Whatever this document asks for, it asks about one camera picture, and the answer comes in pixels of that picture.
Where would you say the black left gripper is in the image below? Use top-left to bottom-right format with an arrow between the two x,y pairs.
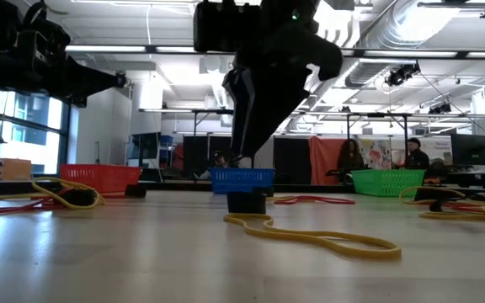
14,56 -> 120,109

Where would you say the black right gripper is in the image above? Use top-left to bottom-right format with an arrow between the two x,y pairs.
221,12 -> 344,159

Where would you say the red rubber band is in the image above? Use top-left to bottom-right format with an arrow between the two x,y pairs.
444,202 -> 485,213
273,194 -> 356,206
0,199 -> 65,216

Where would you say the long white light strip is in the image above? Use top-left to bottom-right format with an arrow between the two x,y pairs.
65,44 -> 485,60

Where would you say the black curtain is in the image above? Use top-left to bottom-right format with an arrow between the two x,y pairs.
182,135 -> 234,180
273,136 -> 311,185

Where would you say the person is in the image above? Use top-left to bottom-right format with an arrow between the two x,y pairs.
406,137 -> 431,170
337,138 -> 365,172
200,150 -> 229,180

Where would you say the large dark-framed window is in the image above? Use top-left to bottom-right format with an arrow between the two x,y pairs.
0,88 -> 72,176

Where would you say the blue plastic basket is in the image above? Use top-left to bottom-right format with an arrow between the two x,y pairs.
209,167 -> 276,195

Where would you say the orange curtain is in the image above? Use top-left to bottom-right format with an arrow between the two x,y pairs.
308,135 -> 344,186

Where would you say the dark background screen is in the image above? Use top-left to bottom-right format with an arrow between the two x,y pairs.
131,131 -> 163,170

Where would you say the red plastic basket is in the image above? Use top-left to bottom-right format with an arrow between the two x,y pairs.
59,163 -> 143,195

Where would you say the brown cardboard box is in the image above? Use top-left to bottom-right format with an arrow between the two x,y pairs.
0,157 -> 33,181

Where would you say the floral patterned cloth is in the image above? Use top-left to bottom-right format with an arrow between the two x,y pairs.
358,138 -> 395,169

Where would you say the black track light cluster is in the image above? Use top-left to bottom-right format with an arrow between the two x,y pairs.
427,102 -> 453,115
384,61 -> 421,88

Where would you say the green plastic basket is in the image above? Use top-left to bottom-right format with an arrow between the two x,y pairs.
350,168 -> 427,198

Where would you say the white poster with text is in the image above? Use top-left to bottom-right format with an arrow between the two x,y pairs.
429,138 -> 453,165

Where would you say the black computer monitor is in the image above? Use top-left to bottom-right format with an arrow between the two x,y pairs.
450,134 -> 485,167

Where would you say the black background table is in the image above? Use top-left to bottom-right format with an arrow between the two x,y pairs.
425,166 -> 485,190

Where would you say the black background station frame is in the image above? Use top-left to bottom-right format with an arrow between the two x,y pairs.
345,111 -> 411,172
190,108 -> 257,182

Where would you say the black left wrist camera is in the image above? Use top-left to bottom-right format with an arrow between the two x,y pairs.
14,3 -> 72,71

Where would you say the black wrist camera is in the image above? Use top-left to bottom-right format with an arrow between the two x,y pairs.
193,0 -> 264,54
14,3 -> 72,71

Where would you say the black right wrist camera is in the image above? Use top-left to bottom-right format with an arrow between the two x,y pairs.
193,0 -> 264,54

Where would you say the black aluminium table frame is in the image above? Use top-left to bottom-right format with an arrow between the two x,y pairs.
0,178 -> 485,199

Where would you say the silver ventilation duct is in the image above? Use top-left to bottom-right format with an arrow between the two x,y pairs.
343,0 -> 437,89

